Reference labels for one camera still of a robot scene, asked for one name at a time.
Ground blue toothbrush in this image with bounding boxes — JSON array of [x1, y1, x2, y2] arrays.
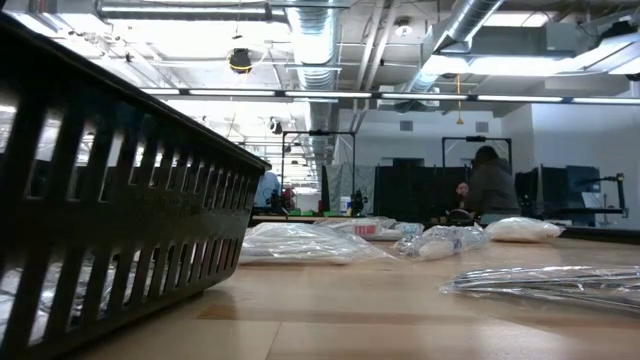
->
[[389, 221, 426, 242]]

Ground white blue-striped toothbrush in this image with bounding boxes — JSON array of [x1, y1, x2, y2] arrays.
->
[[414, 223, 491, 262]]

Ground wooden workbench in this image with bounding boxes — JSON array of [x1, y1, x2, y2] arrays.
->
[[251, 214, 351, 224]]

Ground person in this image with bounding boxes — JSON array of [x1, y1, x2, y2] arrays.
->
[[252, 169, 282, 210], [467, 144, 522, 225], [451, 181, 472, 214]]

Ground red toothbrush in clear bag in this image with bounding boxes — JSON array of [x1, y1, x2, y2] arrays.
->
[[319, 217, 396, 242]]

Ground cotton swabs in clear bag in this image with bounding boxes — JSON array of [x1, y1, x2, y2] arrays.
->
[[238, 221, 399, 266]]

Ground black partition panel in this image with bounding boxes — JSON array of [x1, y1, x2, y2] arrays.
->
[[519, 166, 569, 222], [373, 163, 454, 225]]

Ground long linear light fixture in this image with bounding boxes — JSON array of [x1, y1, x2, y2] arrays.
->
[[139, 87, 640, 106]]

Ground round white smoke detector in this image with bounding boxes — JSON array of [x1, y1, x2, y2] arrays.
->
[[393, 16, 415, 40]]

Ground black slotted plastic basket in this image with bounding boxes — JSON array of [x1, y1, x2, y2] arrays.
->
[[0, 12, 271, 360]]

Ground cotton balls in clear bag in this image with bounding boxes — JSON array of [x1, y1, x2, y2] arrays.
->
[[484, 216, 565, 245]]

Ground dark computer monitor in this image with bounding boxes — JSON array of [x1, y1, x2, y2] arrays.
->
[[564, 164, 602, 195]]

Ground black station frame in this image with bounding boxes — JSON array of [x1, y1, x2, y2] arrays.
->
[[280, 129, 358, 217], [441, 134, 514, 174]]

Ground silver spiral air duct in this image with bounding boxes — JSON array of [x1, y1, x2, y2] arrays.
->
[[399, 0, 507, 99], [284, 0, 343, 162]]

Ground black cable loop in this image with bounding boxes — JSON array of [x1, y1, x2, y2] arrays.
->
[[444, 208, 476, 227]]

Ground black hanging cord reel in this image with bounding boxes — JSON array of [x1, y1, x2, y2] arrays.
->
[[227, 46, 255, 76]]

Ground yellow hanging cord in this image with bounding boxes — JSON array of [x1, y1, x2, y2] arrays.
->
[[453, 73, 465, 126]]

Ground black table frame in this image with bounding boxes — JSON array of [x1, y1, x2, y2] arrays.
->
[[562, 225, 640, 246]]

